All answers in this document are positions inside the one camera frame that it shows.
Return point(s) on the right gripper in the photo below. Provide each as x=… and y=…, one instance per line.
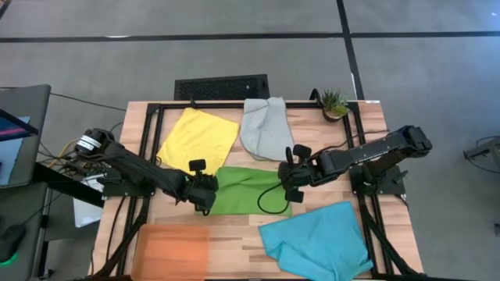
x=297, y=175

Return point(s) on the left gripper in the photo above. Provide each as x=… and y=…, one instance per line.
x=199, y=189

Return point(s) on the green microfiber towel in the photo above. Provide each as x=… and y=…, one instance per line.
x=242, y=191

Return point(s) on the yellow microfiber towel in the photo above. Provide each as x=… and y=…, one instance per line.
x=195, y=138

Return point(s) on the grey waffle microfiber towel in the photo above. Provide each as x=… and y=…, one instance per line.
x=265, y=129

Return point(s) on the blue microfiber towel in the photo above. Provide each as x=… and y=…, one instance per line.
x=312, y=242

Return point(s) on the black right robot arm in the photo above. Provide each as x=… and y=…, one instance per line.
x=363, y=154

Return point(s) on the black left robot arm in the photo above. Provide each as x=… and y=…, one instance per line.
x=133, y=168

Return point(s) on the orange plastic tray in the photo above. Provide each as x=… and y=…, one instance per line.
x=168, y=253

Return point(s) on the small potted succulent plant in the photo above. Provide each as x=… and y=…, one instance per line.
x=334, y=103

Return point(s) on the black metal beam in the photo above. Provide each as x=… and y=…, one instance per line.
x=66, y=185

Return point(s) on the dark grey side desk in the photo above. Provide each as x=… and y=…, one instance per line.
x=27, y=210

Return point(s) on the grey metal stand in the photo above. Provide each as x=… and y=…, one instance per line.
x=484, y=150

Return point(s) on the grey laptop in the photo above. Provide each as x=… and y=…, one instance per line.
x=23, y=101

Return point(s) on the black computer mouse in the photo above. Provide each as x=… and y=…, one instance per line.
x=11, y=240

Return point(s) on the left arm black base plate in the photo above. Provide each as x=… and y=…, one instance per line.
x=125, y=190

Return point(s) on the black aluminium table frame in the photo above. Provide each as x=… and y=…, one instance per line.
x=234, y=105

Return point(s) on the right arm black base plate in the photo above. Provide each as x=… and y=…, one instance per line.
x=384, y=184

